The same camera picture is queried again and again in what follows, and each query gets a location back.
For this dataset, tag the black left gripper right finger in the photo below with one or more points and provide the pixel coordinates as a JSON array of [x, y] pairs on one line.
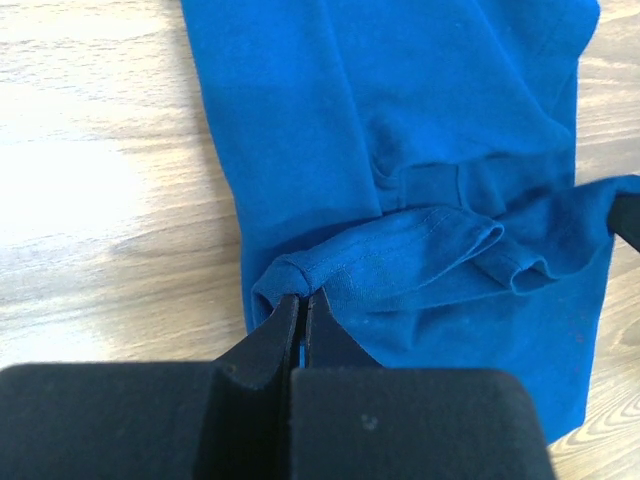
[[351, 418]]

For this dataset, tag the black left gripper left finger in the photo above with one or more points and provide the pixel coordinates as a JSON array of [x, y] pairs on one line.
[[220, 419]]

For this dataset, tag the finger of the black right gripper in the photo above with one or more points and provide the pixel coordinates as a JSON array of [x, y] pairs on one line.
[[624, 219]]

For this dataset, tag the blue t-shirt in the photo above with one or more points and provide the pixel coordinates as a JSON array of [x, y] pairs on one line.
[[416, 161]]

